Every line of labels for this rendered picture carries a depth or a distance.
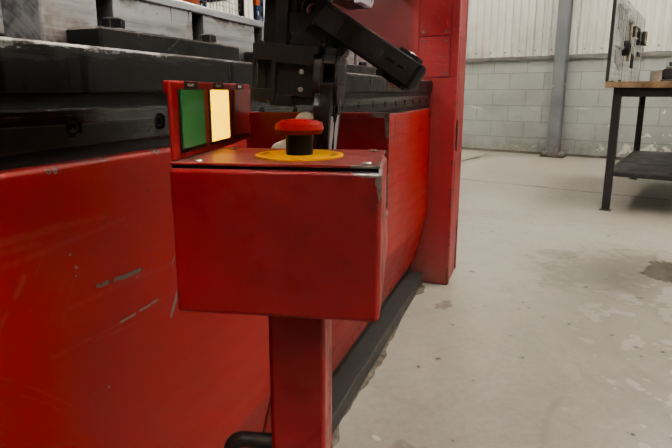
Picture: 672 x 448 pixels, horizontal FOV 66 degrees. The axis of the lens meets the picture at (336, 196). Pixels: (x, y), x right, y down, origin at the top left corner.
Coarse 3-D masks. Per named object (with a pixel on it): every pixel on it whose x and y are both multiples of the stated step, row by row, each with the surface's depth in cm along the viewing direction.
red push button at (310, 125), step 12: (288, 120) 41; (300, 120) 41; (312, 120) 41; (276, 132) 42; (288, 132) 40; (300, 132) 40; (312, 132) 40; (288, 144) 42; (300, 144) 41; (312, 144) 42
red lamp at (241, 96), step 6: (234, 90) 51; (240, 90) 53; (246, 90) 55; (234, 96) 51; (240, 96) 53; (246, 96) 55; (234, 102) 51; (240, 102) 53; (246, 102) 55; (234, 108) 51; (240, 108) 53; (246, 108) 55; (234, 114) 51; (240, 114) 53; (246, 114) 55; (234, 120) 51; (240, 120) 53; (246, 120) 55; (240, 126) 53; (246, 126) 55; (240, 132) 53; (246, 132) 55
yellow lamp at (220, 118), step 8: (216, 96) 46; (224, 96) 48; (216, 104) 46; (224, 104) 48; (216, 112) 46; (224, 112) 48; (216, 120) 46; (224, 120) 48; (216, 128) 46; (224, 128) 48; (216, 136) 46; (224, 136) 48
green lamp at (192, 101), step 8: (184, 96) 39; (192, 96) 41; (200, 96) 42; (184, 104) 39; (192, 104) 41; (200, 104) 42; (184, 112) 39; (192, 112) 41; (200, 112) 42; (184, 120) 39; (192, 120) 41; (200, 120) 43; (184, 128) 39; (192, 128) 41; (200, 128) 43; (184, 136) 40; (192, 136) 41; (200, 136) 43; (184, 144) 40; (192, 144) 41; (200, 144) 43
